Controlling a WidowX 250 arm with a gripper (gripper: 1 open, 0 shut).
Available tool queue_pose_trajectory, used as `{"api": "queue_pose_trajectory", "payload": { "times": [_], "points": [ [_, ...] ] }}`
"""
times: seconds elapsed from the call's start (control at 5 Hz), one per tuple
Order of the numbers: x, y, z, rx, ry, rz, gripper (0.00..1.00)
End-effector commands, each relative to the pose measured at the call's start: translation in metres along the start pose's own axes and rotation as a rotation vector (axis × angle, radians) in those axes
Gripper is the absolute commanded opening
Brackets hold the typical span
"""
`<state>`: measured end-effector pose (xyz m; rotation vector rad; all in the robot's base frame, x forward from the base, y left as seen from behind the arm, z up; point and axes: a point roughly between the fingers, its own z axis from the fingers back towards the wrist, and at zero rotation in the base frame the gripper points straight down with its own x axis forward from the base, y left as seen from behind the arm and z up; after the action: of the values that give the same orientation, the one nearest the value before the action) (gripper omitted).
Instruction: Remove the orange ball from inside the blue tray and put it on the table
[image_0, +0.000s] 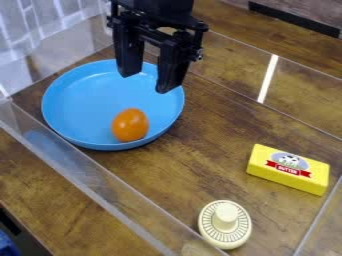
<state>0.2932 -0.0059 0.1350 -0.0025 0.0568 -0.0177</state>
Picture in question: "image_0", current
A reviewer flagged clear acrylic enclosure wall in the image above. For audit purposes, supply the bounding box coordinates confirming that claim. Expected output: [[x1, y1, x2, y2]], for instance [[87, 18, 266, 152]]
[[0, 0, 342, 256]]

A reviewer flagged blue round tray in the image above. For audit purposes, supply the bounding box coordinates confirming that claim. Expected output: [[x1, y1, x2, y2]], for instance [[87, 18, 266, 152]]
[[41, 59, 186, 151]]

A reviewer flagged cream round knob toy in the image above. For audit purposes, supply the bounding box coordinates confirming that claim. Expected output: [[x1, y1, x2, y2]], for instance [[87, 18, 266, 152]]
[[198, 200, 252, 250]]

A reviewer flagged orange ball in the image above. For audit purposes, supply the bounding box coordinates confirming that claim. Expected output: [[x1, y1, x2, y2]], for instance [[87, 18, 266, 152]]
[[111, 108, 150, 142]]

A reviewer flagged yellow butter block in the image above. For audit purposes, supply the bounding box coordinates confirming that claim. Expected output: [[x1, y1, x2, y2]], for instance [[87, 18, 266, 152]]
[[246, 144, 330, 196]]

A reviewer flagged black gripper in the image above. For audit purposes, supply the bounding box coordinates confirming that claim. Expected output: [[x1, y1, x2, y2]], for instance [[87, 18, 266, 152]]
[[107, 0, 208, 94]]

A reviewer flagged black bar on background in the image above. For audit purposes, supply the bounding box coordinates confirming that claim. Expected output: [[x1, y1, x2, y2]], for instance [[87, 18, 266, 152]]
[[248, 1, 342, 39]]

